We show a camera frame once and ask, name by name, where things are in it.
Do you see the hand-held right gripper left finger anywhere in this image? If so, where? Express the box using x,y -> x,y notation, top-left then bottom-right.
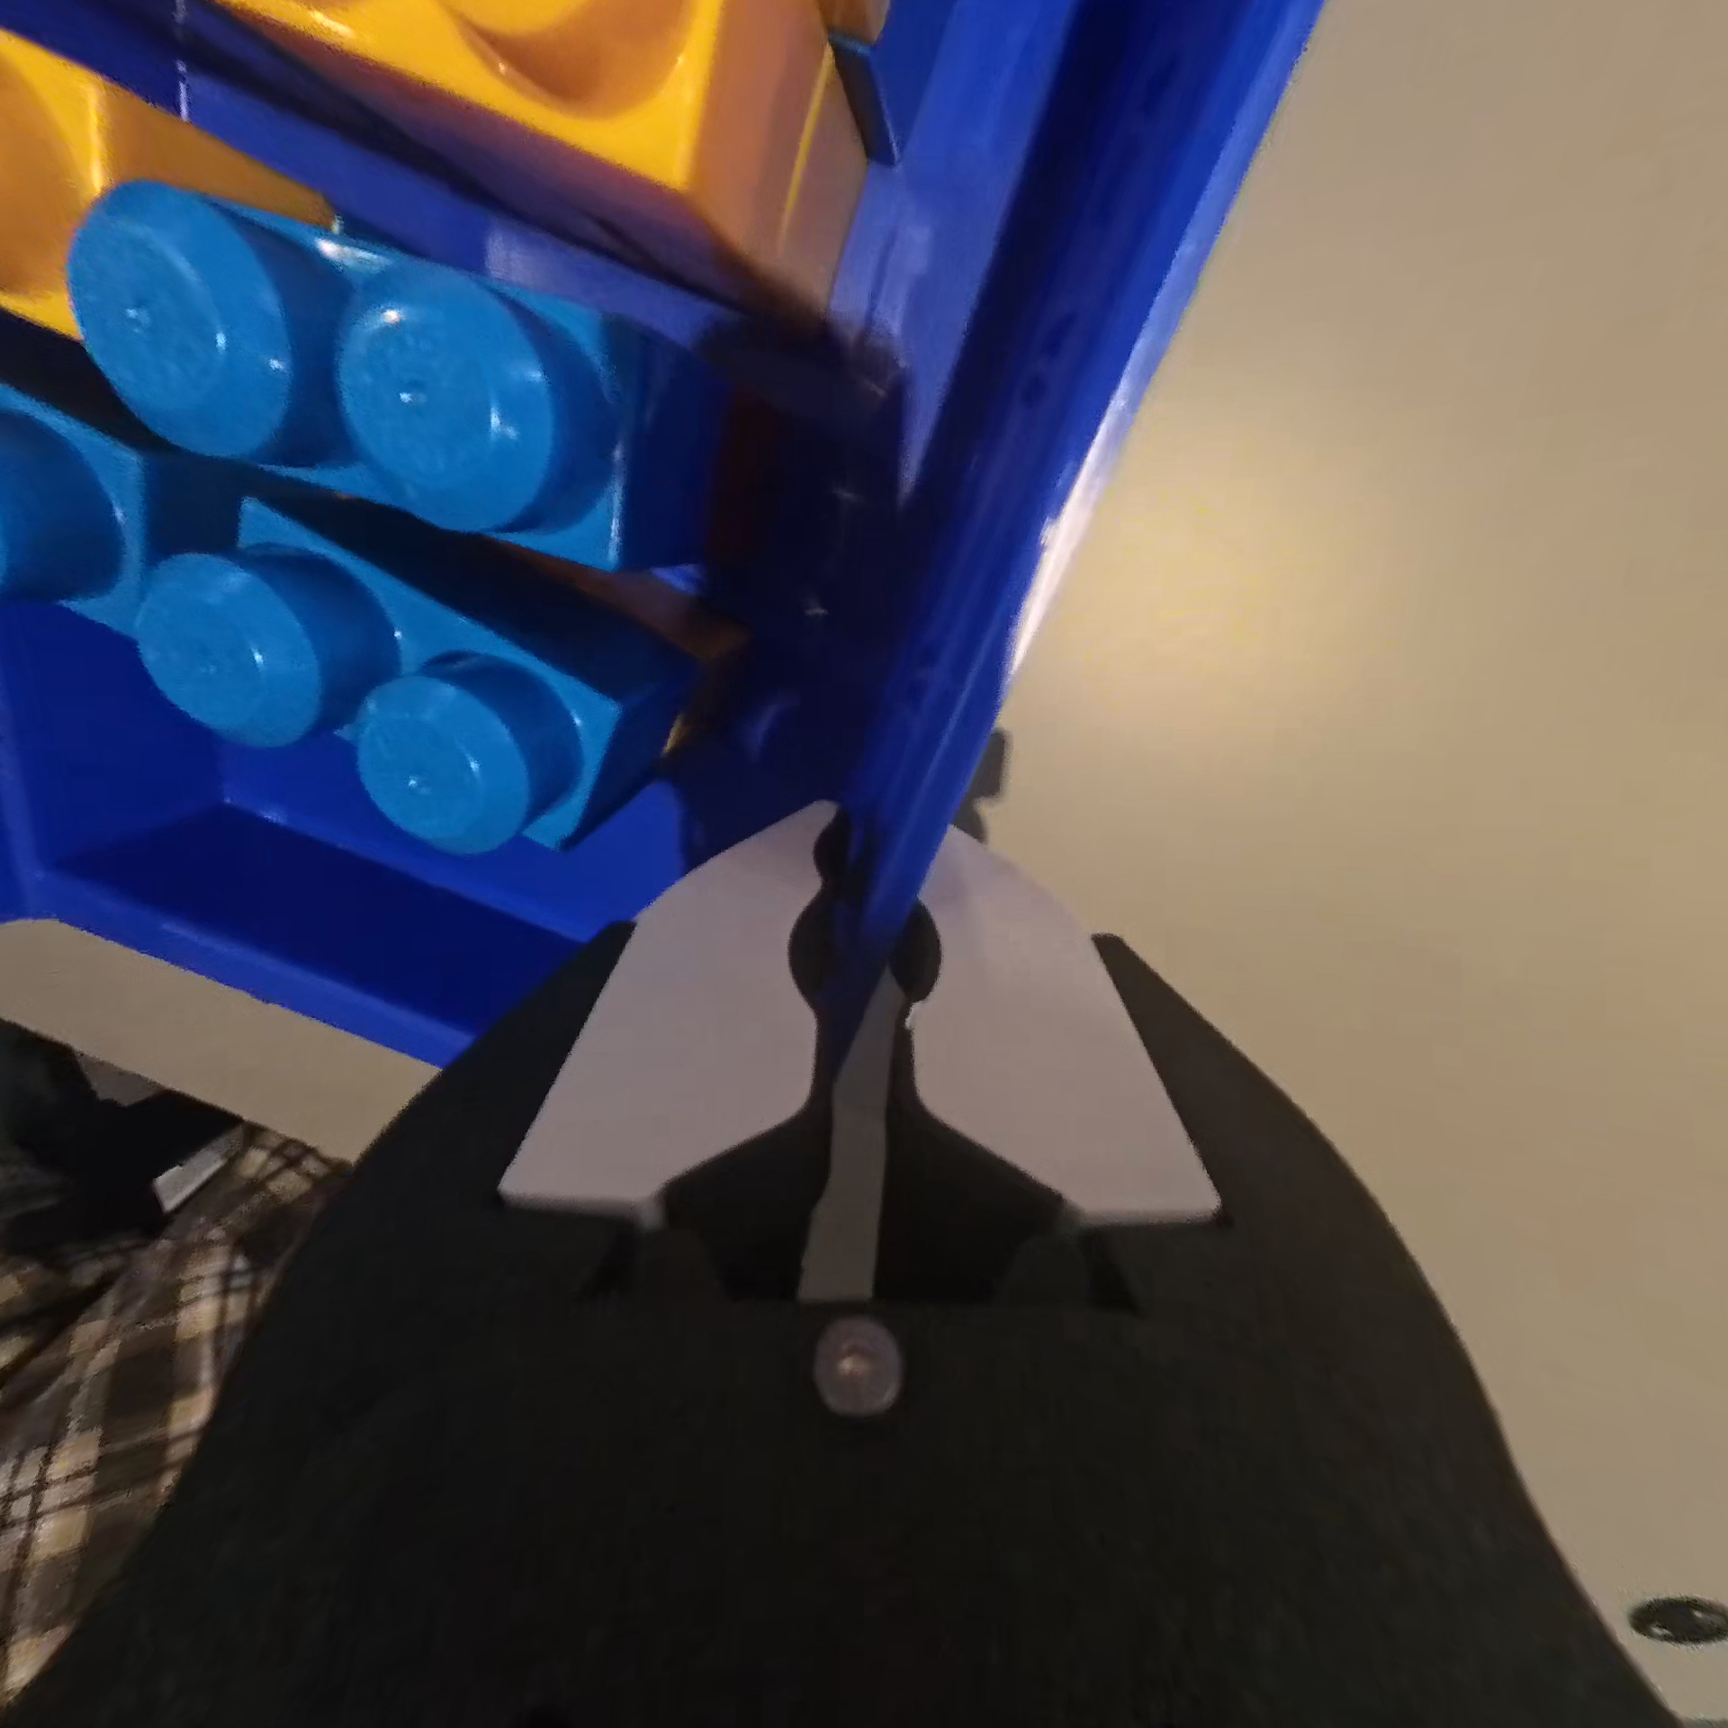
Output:
495,803 -> 849,1233

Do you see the blue plastic bin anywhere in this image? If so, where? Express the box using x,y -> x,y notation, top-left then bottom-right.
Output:
0,0 -> 1329,1067

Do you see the person's plaid shirt torso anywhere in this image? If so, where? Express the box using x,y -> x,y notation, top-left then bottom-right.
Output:
0,1127 -> 353,1661

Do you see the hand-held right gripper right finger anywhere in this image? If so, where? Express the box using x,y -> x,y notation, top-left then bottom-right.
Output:
885,825 -> 1224,1227

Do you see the pile of yellow and blue blocks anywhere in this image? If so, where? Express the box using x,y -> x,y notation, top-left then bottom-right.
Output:
0,0 -> 896,861

